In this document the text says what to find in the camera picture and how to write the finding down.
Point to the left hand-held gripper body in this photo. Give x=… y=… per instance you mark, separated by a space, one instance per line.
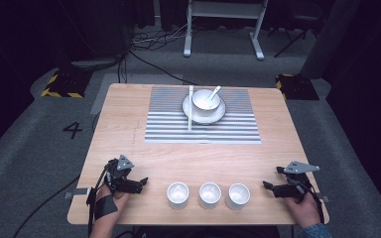
x=125 y=185

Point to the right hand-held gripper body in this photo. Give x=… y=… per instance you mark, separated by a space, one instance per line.
x=292 y=188

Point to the person's left hand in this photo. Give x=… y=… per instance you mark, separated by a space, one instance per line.
x=120 y=198

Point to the person's right hand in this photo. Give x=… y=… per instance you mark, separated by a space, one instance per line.
x=302 y=210

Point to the white cup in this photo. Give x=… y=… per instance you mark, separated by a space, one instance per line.
x=178 y=193
x=210 y=193
x=238 y=195

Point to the grey tape tab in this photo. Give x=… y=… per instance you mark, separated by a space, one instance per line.
x=77 y=192
x=325 y=198

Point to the grey striped placemat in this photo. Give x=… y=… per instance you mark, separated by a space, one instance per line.
x=165 y=132

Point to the person's dark clothing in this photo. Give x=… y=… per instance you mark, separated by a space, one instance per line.
x=208 y=232

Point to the white chopstick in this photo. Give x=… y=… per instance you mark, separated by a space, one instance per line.
x=191 y=91
x=189 y=112

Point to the white plate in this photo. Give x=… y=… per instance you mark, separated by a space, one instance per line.
x=205 y=117

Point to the white bowl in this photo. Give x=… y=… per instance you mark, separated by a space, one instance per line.
x=205 y=103

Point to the black yellow striped base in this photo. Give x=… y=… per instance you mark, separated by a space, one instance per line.
x=67 y=84
x=297 y=87

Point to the white spoon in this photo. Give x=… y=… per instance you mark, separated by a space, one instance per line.
x=214 y=92

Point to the black tripod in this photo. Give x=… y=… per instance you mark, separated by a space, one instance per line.
x=294 y=36

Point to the grey column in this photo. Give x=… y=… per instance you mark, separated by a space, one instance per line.
x=330 y=36

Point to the white metal stand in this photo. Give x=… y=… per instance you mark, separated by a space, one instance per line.
x=225 y=10

